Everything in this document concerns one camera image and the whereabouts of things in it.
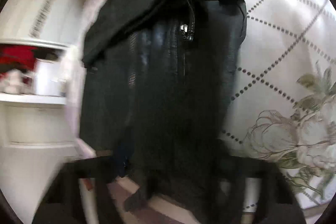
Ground white wardrobe shelf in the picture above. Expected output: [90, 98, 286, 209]
[1, 39, 69, 105]

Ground red clothes in wardrobe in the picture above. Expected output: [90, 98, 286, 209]
[1, 45, 38, 78]

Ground white sliding wardrobe door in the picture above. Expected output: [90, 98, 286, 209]
[1, 0, 86, 47]

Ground black leather jacket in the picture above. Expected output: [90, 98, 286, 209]
[79, 0, 247, 223]

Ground floral quilted bedspread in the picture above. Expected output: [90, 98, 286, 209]
[222, 0, 335, 210]

